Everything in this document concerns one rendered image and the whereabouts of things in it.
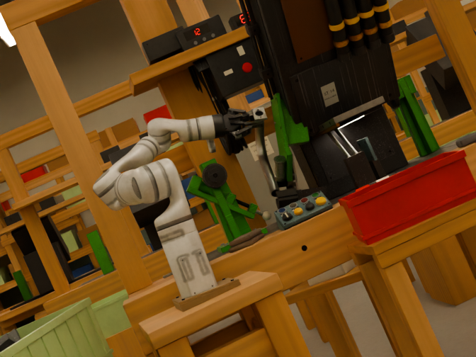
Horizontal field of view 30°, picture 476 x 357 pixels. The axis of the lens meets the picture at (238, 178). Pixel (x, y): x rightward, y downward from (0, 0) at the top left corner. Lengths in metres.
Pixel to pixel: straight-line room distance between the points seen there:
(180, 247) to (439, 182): 0.65
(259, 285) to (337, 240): 0.51
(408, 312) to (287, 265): 0.41
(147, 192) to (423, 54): 1.53
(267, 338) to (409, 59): 1.56
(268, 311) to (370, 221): 0.37
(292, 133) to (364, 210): 0.58
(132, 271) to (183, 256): 0.93
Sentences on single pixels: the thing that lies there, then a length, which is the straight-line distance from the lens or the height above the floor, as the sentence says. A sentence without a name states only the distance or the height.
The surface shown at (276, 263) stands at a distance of 2.44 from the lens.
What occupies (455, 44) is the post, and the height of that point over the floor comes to 1.20.
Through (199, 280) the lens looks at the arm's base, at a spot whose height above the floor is 0.90.
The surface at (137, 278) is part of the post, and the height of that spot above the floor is 0.92.
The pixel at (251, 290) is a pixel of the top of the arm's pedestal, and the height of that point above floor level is 0.84.
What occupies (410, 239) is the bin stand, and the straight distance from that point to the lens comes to 2.19.
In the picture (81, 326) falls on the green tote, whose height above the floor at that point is 0.91.
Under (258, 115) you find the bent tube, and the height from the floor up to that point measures 1.24.
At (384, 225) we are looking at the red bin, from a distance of 2.21.
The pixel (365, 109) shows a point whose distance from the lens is 2.57.
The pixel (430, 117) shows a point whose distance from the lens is 10.11.
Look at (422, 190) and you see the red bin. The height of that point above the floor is 0.87.
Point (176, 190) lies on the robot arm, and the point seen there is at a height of 1.11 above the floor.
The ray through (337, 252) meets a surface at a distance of 2.47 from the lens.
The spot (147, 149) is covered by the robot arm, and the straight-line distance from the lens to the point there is 2.67.
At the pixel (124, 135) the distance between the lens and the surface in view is 9.70.
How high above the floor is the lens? 1.07
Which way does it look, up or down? level
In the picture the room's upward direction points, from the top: 24 degrees counter-clockwise
